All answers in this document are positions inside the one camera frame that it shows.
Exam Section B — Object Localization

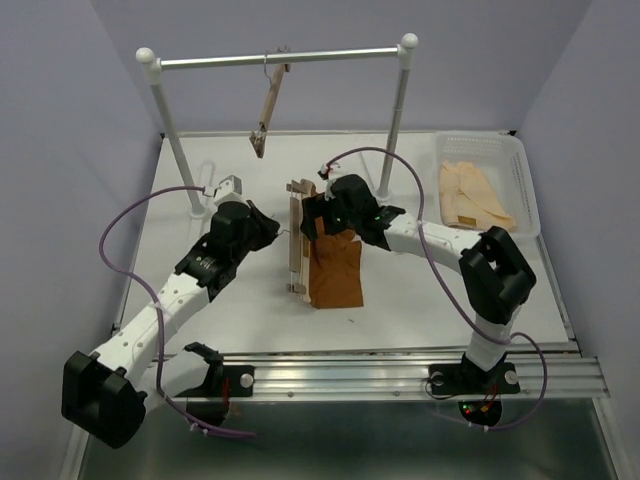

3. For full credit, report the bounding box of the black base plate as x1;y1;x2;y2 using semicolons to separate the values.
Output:
178;342;255;428
425;362;521;428

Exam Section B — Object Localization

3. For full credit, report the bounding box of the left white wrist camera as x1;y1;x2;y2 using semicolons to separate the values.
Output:
212;175;245;207

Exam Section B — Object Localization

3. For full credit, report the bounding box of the beige underwear in basket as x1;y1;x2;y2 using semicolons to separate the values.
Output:
439;161;516;231

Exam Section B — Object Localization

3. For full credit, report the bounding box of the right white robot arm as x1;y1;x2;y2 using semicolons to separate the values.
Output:
301;174;537;390

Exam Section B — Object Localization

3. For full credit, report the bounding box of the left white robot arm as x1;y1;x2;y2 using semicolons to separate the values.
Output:
61;200;280;448

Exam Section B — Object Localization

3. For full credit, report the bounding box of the white plastic basket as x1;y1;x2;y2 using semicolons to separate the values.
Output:
433;131;541;240

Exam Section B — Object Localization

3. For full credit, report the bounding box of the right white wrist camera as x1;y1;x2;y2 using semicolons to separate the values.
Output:
318;162;346;201

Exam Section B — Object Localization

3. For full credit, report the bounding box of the white metal clothes rack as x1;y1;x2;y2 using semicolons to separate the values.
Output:
135;33;419;218

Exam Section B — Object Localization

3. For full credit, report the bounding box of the aluminium mounting rail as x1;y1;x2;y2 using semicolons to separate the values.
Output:
79;355;612;402

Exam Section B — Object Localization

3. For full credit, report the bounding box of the wooden clip hanger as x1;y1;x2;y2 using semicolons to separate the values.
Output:
286;179;315;303
249;52;291;159

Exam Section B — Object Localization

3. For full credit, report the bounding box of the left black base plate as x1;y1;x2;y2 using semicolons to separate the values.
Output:
178;342;255;428

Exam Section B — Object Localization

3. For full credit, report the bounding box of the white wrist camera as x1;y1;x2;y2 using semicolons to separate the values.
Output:
212;175;245;207
318;162;346;201

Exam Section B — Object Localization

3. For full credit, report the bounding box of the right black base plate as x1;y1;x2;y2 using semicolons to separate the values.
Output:
425;362;521;428

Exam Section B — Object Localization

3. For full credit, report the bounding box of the brown underwear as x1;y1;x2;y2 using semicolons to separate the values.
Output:
302;218;364;309

